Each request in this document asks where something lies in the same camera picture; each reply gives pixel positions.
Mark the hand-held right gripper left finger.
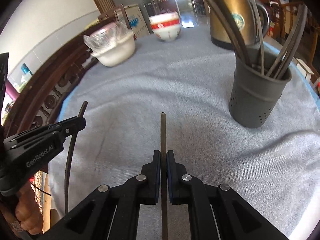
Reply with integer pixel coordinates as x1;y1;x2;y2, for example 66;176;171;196
44;150;160;240

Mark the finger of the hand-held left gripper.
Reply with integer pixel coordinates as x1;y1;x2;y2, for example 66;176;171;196
49;116;87;141

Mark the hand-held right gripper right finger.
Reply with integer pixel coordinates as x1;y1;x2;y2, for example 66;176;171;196
167;150;290;240

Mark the dark slim chopstick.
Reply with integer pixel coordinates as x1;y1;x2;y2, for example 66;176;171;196
64;101;88;216
160;112;169;240

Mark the grey perforated chopstick holder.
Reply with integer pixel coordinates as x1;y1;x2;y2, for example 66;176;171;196
228;47;293;129

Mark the bunch of chopsticks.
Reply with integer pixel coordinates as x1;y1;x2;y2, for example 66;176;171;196
194;0;309;79

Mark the person's left hand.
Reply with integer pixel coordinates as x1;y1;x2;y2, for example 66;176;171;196
14;184;44;236

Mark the carved wooden round table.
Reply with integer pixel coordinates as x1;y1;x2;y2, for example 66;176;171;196
2;22;116;137

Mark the purple bottle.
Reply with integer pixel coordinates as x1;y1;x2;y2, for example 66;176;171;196
6;78;21;98

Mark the blue packet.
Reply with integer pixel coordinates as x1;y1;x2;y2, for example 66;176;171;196
21;63;34;77

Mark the white bowl with plastic wrap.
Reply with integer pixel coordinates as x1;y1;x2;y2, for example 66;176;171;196
83;22;136;68

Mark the grey towel cloth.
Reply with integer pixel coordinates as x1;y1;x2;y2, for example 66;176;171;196
48;24;320;240

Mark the white box with blue print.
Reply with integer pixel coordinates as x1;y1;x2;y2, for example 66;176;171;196
119;3;151;40

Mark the white bowl with red band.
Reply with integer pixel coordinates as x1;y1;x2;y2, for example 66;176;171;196
148;12;181;43

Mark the brass electric kettle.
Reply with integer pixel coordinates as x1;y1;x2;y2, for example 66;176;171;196
208;0;271;51

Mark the small white stool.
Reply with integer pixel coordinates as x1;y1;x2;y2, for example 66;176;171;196
296;57;315;83

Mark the wooden staircase railing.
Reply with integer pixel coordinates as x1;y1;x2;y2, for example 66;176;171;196
272;0;320;76

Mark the thin black cable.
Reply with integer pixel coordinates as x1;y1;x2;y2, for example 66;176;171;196
30;181;53;196

